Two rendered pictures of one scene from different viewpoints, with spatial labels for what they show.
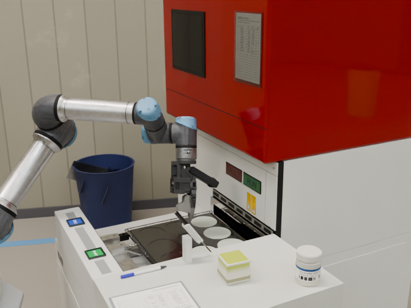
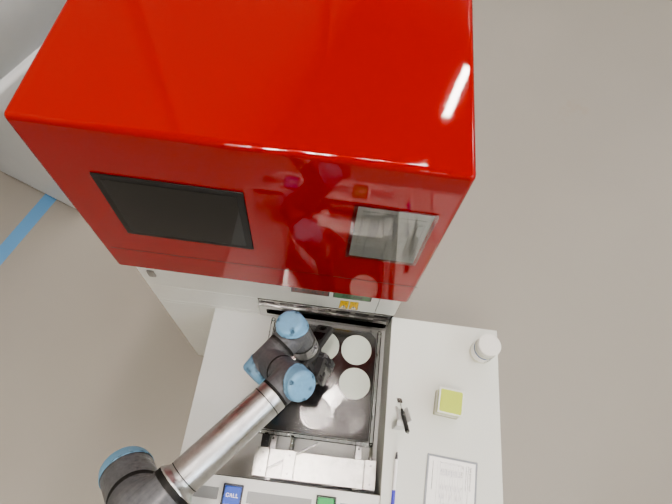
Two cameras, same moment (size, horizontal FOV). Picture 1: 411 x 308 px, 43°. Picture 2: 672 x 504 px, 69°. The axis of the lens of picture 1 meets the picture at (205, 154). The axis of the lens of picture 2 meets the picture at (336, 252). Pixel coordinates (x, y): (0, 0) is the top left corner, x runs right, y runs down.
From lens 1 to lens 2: 174 cm
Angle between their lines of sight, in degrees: 62
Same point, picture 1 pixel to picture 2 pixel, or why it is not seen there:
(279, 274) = (459, 365)
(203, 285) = (444, 438)
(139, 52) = not seen: outside the picture
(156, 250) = (320, 424)
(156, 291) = (433, 484)
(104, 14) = not seen: outside the picture
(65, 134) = not seen: hidden behind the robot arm
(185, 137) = (308, 342)
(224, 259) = (451, 412)
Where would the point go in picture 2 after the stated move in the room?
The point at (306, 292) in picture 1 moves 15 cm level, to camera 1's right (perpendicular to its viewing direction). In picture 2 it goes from (494, 367) to (513, 330)
